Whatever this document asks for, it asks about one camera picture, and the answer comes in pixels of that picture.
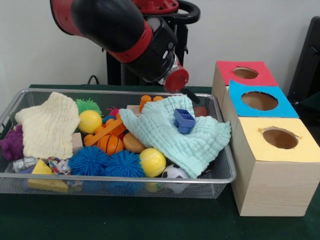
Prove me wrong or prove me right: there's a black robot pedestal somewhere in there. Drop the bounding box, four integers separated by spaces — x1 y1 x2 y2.
101 0 201 87

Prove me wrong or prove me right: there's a yellow tennis ball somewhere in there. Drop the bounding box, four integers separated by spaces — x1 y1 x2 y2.
139 147 167 178

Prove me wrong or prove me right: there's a mint green waffle cloth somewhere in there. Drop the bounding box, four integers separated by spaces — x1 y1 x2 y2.
118 94 232 179

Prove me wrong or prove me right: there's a blue spiky rubber ball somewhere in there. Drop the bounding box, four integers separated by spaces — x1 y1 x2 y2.
103 149 146 178
67 145 111 177

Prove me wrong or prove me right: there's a black upright panel stand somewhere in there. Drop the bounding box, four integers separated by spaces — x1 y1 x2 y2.
287 16 320 106

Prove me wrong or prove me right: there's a small orange basketball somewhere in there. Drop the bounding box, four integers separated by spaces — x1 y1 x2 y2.
96 134 125 156

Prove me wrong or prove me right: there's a silver wire mesh bin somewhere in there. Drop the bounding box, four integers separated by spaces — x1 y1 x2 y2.
0 87 238 200

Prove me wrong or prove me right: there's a purple knobbly rubber toy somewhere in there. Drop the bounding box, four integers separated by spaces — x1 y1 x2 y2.
0 124 25 161

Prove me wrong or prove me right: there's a wooden box with three holes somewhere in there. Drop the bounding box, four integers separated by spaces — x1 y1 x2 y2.
211 60 320 217

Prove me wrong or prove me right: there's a cream waffle cloth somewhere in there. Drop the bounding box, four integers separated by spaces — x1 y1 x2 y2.
14 91 81 161

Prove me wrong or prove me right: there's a blue plastic building block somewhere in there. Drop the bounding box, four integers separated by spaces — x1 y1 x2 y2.
173 108 197 135

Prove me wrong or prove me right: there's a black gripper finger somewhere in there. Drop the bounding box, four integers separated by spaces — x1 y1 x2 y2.
180 87 201 105

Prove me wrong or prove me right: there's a black cable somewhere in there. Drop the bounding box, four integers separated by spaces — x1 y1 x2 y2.
87 74 101 85

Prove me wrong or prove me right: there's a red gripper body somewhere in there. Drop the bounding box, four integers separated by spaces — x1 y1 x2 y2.
164 67 190 94

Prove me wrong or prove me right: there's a small black-white soccer ball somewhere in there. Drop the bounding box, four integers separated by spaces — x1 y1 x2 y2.
161 163 191 195

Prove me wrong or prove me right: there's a yellow wedge block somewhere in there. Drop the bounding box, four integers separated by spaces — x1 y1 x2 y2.
27 159 69 193

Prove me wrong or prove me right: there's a dark green table cloth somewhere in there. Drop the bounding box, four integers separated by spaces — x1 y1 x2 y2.
0 84 320 240
293 98 320 126

